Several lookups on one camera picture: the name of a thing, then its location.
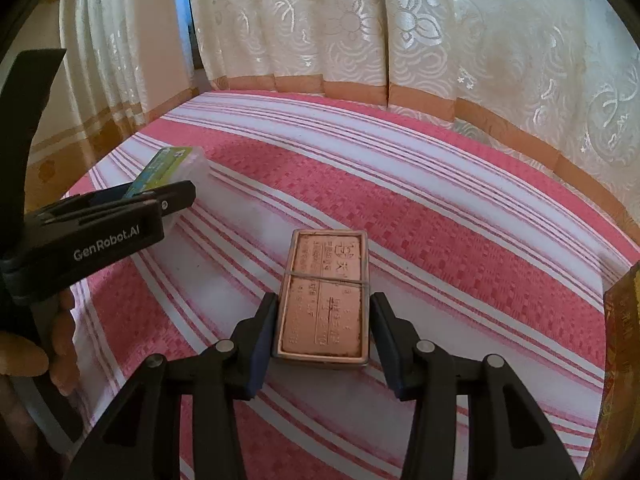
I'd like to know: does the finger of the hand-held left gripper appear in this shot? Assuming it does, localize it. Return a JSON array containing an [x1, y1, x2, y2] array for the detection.
[[100, 180, 197, 216], [92, 186, 133, 206]]

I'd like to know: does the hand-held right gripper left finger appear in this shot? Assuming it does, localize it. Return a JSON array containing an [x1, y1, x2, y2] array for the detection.
[[65, 291, 278, 480]]

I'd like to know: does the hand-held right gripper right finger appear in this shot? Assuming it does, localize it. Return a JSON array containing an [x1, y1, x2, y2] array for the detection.
[[370, 291, 583, 480]]

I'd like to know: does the clear plastic box green label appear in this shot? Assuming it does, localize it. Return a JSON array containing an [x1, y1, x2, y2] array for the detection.
[[122, 146, 208, 233]]

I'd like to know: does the pink rectangular box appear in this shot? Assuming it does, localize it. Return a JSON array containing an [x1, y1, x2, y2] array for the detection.
[[270, 228, 372, 368]]

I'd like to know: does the rectangular metal tin box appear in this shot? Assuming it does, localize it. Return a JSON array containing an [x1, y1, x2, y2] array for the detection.
[[580, 260, 640, 480]]

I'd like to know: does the person's left hand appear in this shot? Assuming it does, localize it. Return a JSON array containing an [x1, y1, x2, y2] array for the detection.
[[0, 287, 81, 397]]

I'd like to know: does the cream floral curtain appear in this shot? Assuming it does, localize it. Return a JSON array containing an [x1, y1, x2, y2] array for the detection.
[[27, 0, 201, 196], [187, 0, 640, 261]]

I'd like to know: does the pink striped bed cloth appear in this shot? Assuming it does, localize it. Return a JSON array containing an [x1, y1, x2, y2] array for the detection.
[[60, 89, 636, 480]]

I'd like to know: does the window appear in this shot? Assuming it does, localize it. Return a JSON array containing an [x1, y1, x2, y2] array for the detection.
[[172, 0, 196, 68]]

